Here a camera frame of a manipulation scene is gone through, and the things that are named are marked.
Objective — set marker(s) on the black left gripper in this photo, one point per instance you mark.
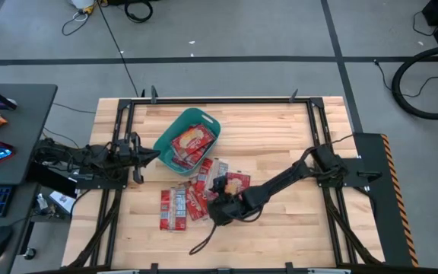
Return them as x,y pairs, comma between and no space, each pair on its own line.
126,154

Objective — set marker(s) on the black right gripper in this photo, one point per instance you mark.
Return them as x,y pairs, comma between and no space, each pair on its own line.
226,209

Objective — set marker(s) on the red popcorn bag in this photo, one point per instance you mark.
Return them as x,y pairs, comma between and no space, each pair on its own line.
196,201
238,182
172,209
193,140
209,173
188,160

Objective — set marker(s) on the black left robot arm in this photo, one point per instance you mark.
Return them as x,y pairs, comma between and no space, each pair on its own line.
86,156

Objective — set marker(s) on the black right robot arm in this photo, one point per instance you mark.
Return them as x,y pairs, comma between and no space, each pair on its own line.
280,179

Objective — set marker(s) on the teal plastic basket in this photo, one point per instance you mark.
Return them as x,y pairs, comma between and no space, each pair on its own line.
183,122

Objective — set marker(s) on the white cardboard box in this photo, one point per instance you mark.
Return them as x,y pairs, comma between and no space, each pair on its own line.
62,201

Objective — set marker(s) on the black desk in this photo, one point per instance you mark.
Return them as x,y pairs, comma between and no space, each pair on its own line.
29,125

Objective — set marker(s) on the black hazard-striped platform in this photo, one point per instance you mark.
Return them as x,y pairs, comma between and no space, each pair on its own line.
378,198

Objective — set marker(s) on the white bucket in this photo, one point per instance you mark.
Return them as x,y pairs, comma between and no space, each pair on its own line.
82,4

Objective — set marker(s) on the black metal table frame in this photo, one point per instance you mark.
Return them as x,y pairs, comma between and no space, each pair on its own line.
219,100

